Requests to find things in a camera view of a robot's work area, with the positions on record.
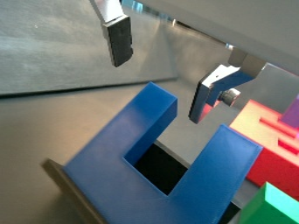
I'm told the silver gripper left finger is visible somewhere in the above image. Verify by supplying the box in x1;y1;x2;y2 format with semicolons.
89;0;133;67

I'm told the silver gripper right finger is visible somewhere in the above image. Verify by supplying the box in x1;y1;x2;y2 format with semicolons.
188;47;267;123

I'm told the blue U-shaped block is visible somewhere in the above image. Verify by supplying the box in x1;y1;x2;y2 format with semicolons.
64;83;261;224

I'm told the red fixture base block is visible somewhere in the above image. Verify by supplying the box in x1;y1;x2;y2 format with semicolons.
229;100;299;201

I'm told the purple U-shaped block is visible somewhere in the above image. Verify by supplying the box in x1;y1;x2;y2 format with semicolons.
280;95;299;129

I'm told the green arch block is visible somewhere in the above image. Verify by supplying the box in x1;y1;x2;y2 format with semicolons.
237;182;299;224

